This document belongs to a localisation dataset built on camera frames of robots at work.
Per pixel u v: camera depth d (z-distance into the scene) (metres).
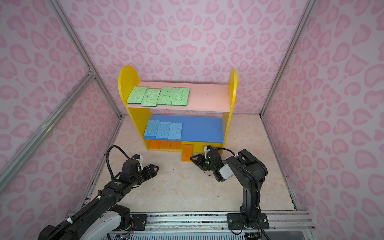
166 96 0.71
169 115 1.23
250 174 0.48
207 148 0.91
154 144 0.98
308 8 0.70
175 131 0.91
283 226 0.72
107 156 0.64
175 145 1.00
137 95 0.71
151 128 0.93
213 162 0.77
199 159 0.84
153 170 0.77
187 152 0.96
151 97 0.71
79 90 0.80
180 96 0.71
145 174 0.75
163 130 0.92
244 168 0.49
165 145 0.98
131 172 0.64
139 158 0.79
